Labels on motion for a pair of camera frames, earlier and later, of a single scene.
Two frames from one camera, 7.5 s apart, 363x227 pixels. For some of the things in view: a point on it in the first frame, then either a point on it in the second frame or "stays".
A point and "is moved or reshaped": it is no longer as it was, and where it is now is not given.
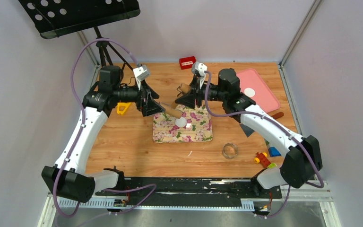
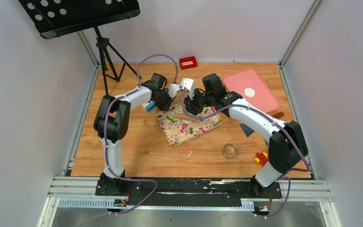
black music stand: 54,18 stays
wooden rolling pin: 183,88 → 185,116
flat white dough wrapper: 249,92 stays
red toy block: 186,63 stays
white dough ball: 180,122 is moved or reshaped
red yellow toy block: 262,158 stays
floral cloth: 198,128 is moved or reshaped
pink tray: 263,97 stays
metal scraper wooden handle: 248,130 stays
